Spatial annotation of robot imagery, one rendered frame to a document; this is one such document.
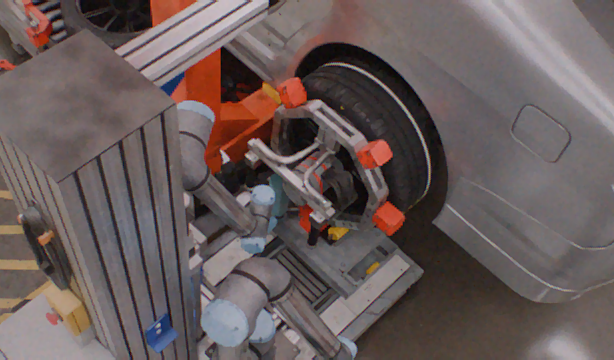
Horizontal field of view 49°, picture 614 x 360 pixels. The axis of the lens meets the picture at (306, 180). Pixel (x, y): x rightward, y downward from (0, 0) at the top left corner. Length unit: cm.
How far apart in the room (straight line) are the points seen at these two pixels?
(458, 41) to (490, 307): 169
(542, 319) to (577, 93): 175
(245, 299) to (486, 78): 98
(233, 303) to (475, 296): 201
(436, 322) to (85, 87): 241
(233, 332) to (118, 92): 66
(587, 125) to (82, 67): 133
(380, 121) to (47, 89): 138
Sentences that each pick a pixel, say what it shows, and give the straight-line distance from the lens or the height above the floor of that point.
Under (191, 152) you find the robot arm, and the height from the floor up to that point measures 143.
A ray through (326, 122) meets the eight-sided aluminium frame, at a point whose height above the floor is 112.
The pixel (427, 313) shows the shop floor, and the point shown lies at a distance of 334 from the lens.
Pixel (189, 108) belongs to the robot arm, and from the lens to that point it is 197.
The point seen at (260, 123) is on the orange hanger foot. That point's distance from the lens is 292.
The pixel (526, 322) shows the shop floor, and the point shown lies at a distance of 349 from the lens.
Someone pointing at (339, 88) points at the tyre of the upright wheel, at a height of 117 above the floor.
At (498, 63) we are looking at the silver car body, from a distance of 206.
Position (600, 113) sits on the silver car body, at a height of 164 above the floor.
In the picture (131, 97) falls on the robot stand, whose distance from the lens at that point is 122.
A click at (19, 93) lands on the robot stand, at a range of 126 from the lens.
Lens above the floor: 294
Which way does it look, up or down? 55 degrees down
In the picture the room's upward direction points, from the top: 10 degrees clockwise
